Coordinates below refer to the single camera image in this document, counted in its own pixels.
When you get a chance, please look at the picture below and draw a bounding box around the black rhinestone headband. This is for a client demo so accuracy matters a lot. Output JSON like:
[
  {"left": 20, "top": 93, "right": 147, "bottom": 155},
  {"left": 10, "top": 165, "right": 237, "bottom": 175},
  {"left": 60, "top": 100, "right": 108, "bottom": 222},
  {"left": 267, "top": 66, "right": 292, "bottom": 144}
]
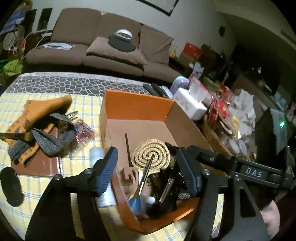
[{"left": 177, "top": 192, "right": 191, "bottom": 201}]

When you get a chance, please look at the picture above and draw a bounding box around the black makeup brush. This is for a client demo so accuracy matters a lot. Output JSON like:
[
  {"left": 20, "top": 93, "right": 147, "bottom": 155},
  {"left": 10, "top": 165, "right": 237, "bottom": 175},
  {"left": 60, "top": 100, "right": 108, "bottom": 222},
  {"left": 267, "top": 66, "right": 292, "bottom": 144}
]
[{"left": 146, "top": 178, "right": 178, "bottom": 219}]

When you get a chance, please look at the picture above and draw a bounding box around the woven spiral coaster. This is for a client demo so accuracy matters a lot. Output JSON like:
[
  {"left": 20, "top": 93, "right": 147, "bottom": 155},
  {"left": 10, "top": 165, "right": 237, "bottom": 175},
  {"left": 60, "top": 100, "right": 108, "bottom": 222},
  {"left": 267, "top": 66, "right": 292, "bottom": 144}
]
[{"left": 132, "top": 138, "right": 171, "bottom": 175}]

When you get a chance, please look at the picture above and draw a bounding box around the thin brown stick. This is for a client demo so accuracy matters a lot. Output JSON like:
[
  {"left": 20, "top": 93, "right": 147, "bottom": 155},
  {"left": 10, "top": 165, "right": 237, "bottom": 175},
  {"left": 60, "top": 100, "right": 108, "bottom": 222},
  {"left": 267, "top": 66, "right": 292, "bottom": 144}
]
[{"left": 125, "top": 133, "right": 134, "bottom": 167}]

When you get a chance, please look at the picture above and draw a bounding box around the person's right hand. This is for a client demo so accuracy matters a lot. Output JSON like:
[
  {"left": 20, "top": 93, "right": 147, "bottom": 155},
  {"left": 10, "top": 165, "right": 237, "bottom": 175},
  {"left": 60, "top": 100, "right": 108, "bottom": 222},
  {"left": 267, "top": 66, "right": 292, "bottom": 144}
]
[{"left": 260, "top": 200, "right": 280, "bottom": 240}]

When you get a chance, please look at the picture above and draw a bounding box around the white blue spray can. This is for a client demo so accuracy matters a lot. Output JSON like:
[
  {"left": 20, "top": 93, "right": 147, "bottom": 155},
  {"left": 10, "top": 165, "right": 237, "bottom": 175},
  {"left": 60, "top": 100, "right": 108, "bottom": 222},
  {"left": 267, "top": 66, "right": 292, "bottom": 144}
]
[{"left": 89, "top": 147, "right": 118, "bottom": 207}]

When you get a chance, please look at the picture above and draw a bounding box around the colourful rubber bands bag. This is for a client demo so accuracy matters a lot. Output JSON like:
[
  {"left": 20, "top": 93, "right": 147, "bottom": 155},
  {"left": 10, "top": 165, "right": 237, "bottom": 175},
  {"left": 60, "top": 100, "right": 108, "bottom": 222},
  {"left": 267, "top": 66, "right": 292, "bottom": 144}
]
[{"left": 74, "top": 119, "right": 95, "bottom": 146}]

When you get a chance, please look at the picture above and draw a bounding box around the grey knitted band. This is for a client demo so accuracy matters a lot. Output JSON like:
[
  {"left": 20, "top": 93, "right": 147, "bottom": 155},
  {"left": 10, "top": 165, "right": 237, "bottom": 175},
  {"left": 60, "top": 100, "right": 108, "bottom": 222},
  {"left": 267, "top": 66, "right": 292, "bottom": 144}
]
[{"left": 8, "top": 113, "right": 77, "bottom": 165}]

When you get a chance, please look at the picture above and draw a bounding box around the dark wooden hair stick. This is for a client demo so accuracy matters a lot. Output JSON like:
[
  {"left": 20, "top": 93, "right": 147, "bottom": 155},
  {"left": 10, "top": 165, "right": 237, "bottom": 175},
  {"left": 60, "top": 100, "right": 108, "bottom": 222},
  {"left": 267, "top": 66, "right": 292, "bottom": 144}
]
[{"left": 0, "top": 132, "right": 35, "bottom": 142}]

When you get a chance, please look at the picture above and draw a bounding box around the orange cardboard box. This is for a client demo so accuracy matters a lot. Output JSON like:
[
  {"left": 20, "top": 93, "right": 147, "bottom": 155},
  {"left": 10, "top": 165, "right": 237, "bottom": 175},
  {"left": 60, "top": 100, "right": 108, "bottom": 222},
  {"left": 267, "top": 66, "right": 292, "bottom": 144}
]
[{"left": 100, "top": 90, "right": 213, "bottom": 234}]

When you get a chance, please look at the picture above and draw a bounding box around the white tissue box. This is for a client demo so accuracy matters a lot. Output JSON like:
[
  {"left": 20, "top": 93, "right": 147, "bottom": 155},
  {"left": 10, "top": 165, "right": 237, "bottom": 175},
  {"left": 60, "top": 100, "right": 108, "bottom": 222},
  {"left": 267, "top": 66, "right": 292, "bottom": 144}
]
[{"left": 173, "top": 88, "right": 207, "bottom": 121}]

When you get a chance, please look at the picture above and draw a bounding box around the grey stone pattern table mat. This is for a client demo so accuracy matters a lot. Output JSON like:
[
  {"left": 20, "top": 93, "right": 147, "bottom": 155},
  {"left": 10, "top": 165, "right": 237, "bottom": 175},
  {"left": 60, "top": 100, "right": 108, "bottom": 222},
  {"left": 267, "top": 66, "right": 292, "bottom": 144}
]
[{"left": 4, "top": 72, "right": 149, "bottom": 97}]

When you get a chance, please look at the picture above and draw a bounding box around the black remote control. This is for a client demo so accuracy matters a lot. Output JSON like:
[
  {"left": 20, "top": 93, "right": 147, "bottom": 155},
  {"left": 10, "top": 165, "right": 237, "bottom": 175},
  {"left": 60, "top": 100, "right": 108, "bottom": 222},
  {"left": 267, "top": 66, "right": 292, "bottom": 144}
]
[{"left": 143, "top": 83, "right": 171, "bottom": 99}]

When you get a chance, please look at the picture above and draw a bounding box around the brown cushion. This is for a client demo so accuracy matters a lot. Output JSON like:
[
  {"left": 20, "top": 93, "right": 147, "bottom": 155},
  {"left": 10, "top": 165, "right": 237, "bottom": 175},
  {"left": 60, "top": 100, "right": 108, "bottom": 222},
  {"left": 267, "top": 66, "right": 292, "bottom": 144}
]
[{"left": 86, "top": 37, "right": 147, "bottom": 66}]

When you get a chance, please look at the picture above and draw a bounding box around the black oval pad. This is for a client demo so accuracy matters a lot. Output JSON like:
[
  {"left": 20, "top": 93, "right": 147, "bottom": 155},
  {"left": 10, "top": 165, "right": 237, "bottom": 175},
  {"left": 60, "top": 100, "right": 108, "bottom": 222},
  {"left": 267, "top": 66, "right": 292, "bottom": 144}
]
[{"left": 108, "top": 36, "right": 136, "bottom": 53}]

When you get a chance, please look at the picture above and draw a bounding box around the white massager device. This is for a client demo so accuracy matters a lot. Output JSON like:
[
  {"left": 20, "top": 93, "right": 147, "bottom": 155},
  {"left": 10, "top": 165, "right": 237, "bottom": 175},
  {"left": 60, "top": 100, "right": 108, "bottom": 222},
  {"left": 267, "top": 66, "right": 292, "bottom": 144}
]
[{"left": 114, "top": 29, "right": 133, "bottom": 42}]

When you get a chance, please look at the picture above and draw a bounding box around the brown sofa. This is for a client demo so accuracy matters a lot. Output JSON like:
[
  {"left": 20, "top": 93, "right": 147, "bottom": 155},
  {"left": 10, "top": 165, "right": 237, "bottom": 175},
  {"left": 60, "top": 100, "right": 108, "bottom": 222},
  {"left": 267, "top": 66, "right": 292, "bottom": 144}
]
[{"left": 25, "top": 8, "right": 180, "bottom": 83}]

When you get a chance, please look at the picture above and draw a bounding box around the framed wall painting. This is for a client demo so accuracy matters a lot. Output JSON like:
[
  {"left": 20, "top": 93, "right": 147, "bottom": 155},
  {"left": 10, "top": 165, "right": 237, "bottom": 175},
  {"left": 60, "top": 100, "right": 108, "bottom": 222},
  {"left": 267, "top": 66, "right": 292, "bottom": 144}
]
[{"left": 138, "top": 0, "right": 179, "bottom": 16}]

